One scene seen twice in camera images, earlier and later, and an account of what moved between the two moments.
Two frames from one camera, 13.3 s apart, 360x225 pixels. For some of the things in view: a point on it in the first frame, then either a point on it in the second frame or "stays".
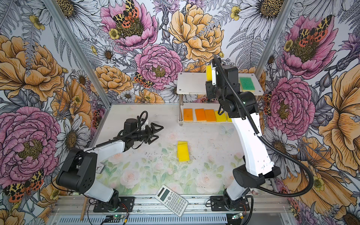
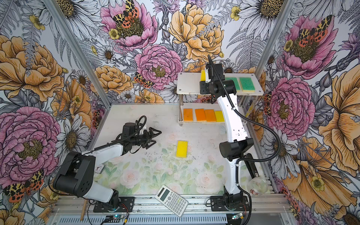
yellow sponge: x=223 y=117 stays
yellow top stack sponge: x=183 y=151 to x=203 y=75
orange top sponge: x=210 y=115 stays
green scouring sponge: x=246 y=84 stays
